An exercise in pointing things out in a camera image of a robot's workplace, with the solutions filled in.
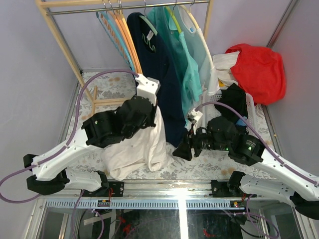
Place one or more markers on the orange plastic hanger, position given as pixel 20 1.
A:
pixel 127 42
pixel 133 44

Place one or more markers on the floral table cloth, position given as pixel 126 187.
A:
pixel 209 165

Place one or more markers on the light blue hanging shirt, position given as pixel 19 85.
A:
pixel 211 84

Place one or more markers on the navy blue hanging shirt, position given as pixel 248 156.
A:
pixel 156 62

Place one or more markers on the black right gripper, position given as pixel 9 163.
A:
pixel 183 151

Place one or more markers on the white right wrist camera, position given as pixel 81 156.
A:
pixel 193 120

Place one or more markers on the wooden clothes rack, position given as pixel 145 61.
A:
pixel 48 15

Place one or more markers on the cream white hanger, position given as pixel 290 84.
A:
pixel 195 42

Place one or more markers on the red cloth pile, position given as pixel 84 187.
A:
pixel 260 72

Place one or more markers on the aluminium mounting rail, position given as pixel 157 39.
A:
pixel 147 189

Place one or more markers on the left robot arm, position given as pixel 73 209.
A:
pixel 51 172

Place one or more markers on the mint green hanger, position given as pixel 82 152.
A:
pixel 149 24

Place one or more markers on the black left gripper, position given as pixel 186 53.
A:
pixel 151 121

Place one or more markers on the teal hanging shirt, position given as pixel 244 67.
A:
pixel 185 66

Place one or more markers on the blue plastic hanger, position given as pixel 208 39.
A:
pixel 111 27

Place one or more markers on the white t shirt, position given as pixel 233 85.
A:
pixel 147 147

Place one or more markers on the white crumpled cloth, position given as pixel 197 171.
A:
pixel 223 64

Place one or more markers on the yellow green hanger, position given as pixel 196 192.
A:
pixel 174 19

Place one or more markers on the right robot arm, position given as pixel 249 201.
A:
pixel 292 185

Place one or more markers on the white laundry basket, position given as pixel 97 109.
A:
pixel 210 112

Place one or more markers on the black clothes in basket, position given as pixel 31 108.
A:
pixel 235 97

